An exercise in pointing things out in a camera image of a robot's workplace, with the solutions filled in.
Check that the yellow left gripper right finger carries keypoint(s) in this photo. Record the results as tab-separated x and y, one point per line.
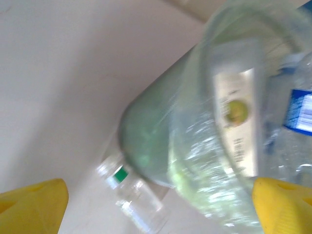
285	209

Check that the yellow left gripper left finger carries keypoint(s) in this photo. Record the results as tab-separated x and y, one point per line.
29	209

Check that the clear bottle with blue label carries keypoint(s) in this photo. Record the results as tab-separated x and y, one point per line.
299	109

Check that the clear bottle with white label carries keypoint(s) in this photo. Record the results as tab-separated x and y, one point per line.
234	117

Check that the translucent green bin liner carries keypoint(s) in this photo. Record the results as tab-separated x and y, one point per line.
178	170

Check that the clear round waste bin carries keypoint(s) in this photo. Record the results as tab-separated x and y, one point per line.
151	122

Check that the clear bottle with green mark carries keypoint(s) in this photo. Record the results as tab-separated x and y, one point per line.
120	176

